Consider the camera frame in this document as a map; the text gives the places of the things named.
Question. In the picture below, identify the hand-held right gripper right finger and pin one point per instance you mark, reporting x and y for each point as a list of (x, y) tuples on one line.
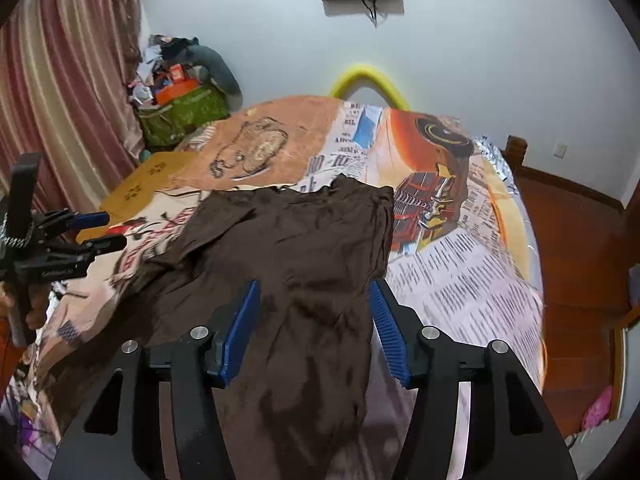
[(390, 330)]

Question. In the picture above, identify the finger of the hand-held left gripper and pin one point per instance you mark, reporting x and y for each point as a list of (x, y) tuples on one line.
[(92, 220), (107, 245)]

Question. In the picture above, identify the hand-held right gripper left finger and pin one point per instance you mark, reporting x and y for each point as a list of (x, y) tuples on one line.
[(242, 330)]

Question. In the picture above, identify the brown shirt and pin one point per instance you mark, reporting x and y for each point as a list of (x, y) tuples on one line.
[(300, 260)]

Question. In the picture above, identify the pile of clothes and clutter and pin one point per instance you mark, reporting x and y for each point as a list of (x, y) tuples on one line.
[(155, 55)]

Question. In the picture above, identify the person's left hand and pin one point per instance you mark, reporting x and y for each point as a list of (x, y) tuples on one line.
[(36, 312)]

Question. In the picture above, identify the yellow paw print mat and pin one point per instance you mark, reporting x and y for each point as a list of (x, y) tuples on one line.
[(150, 170)]

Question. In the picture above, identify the printed blanket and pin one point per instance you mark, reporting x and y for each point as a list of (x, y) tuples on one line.
[(475, 270)]

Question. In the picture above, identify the green bag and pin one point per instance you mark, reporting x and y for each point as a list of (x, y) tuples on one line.
[(185, 110)]

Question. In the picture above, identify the orange box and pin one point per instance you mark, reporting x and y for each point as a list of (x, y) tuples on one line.
[(172, 91)]

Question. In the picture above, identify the striped pink curtain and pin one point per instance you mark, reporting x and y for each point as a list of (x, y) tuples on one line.
[(60, 60)]

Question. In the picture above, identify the pink slipper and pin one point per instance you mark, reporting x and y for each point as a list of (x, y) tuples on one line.
[(597, 407)]

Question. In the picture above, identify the wooden bed post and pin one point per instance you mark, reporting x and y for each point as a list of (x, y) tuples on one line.
[(515, 152)]

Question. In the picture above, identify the white wall socket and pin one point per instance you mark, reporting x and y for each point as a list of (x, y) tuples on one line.
[(561, 150)]

